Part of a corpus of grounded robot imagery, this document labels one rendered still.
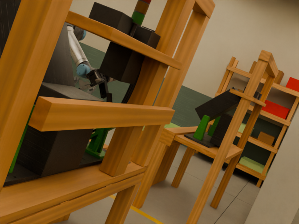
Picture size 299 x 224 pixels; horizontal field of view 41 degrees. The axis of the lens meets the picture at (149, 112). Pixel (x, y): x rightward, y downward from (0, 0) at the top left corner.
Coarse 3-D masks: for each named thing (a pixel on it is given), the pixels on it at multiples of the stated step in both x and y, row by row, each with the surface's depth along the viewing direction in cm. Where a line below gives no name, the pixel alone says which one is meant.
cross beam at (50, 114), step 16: (32, 112) 114; (48, 112) 113; (64, 112) 120; (80, 112) 130; (96, 112) 140; (112, 112) 153; (128, 112) 168; (144, 112) 187; (160, 112) 210; (48, 128) 116; (64, 128) 125; (80, 128) 134
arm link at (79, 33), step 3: (75, 27) 250; (75, 30) 251; (78, 30) 253; (81, 30) 256; (84, 30) 258; (75, 33) 253; (78, 33) 255; (81, 33) 257; (84, 33) 259; (78, 36) 257; (81, 36) 259; (84, 36) 260; (78, 39) 260; (81, 39) 261
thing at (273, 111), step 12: (228, 72) 816; (240, 72) 804; (264, 72) 799; (228, 84) 865; (276, 84) 784; (288, 84) 782; (252, 108) 794; (264, 108) 796; (276, 108) 787; (288, 108) 778; (276, 120) 778; (288, 120) 774; (240, 132) 806; (264, 132) 817; (264, 144) 786; (276, 144) 781; (240, 156) 846; (240, 168) 800; (252, 168) 802; (264, 168) 788
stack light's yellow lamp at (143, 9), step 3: (138, 0) 159; (138, 3) 158; (141, 3) 158; (144, 3) 158; (135, 6) 160; (138, 6) 158; (141, 6) 158; (144, 6) 158; (147, 6) 159; (135, 9) 159; (138, 9) 158; (141, 9) 158; (144, 9) 159; (147, 9) 160; (141, 12) 159; (144, 12) 159; (144, 15) 160
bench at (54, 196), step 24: (96, 168) 203; (144, 168) 244; (0, 192) 137; (24, 192) 144; (48, 192) 152; (72, 192) 162; (96, 192) 188; (120, 192) 246; (0, 216) 122; (24, 216) 137; (48, 216) 152; (120, 216) 246
